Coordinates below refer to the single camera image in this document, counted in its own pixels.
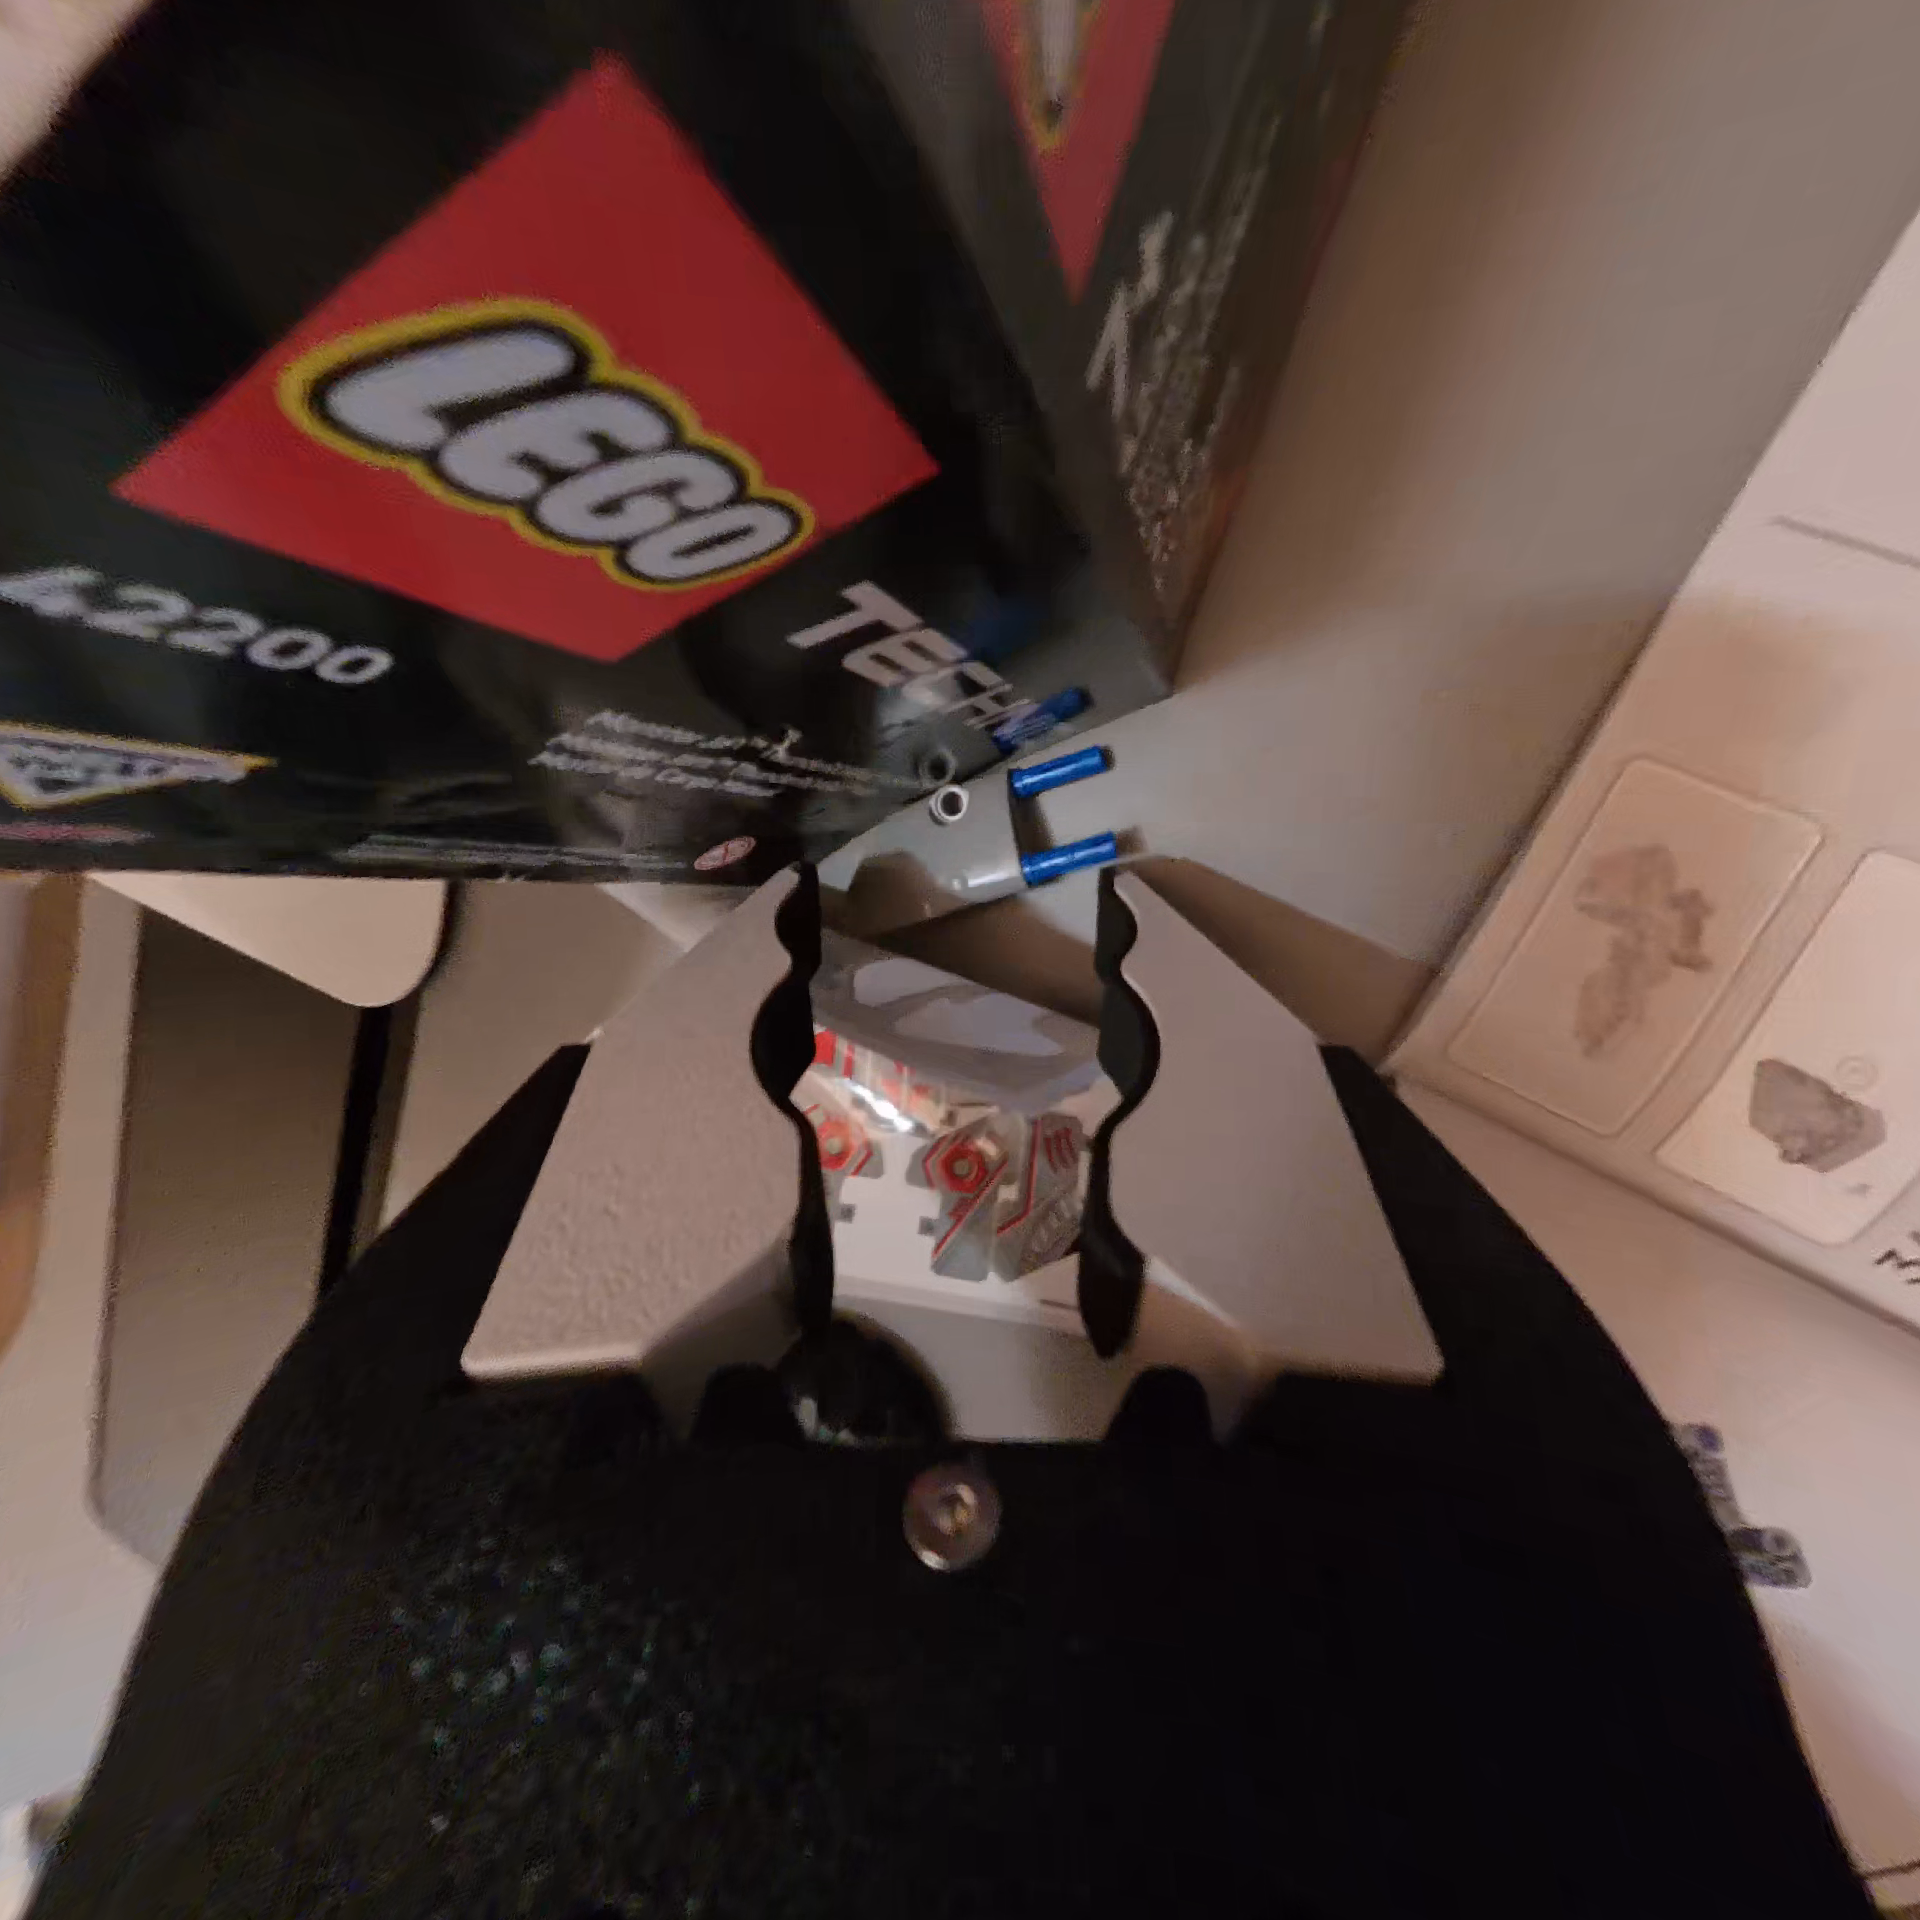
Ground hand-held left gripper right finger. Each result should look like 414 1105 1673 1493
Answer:
1074 870 1445 1427

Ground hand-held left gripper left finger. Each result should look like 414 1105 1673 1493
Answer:
462 864 840 1421

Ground red grey stickered panel piece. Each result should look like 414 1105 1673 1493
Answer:
810 959 1117 1293

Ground grey panel piece blue pins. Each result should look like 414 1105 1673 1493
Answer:
833 680 1127 920

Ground instruction booklet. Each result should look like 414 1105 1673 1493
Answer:
1382 196 1920 1907

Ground black toy box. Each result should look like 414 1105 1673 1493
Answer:
0 0 1418 1568

